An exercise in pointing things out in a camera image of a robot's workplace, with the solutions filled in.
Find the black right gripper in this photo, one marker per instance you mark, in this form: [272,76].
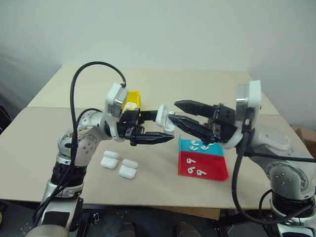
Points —
[223,121]

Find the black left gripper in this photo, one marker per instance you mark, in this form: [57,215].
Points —
[129,121]

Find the white earbud case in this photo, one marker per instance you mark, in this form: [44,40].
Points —
[108,163]
[127,172]
[110,155]
[130,106]
[130,163]
[161,118]

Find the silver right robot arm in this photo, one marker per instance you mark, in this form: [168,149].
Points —
[279,140]

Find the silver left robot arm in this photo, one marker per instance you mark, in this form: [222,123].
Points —
[84,145]

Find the closed white earbud case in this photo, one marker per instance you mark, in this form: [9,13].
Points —
[108,163]
[127,172]
[130,163]
[110,155]
[130,106]

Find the yellow plastic bin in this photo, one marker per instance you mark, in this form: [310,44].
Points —
[134,97]

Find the white earbud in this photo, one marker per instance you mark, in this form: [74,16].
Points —
[201,172]
[195,142]
[190,161]
[192,147]
[205,147]
[191,170]

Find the blue plastic tray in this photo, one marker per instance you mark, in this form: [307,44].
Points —
[185,146]

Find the red plastic tray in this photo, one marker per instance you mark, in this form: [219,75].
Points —
[213,168]

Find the dark rounded shape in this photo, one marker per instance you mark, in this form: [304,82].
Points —
[128,229]

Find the brown cardboard box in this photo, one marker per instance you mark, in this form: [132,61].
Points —
[308,138]

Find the black object at table side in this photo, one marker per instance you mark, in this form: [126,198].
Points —
[3,121]

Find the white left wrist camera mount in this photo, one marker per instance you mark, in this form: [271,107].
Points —
[114,95]

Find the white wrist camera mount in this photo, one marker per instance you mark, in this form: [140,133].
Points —
[114,95]
[255,98]

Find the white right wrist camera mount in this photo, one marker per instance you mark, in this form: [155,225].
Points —
[255,98]

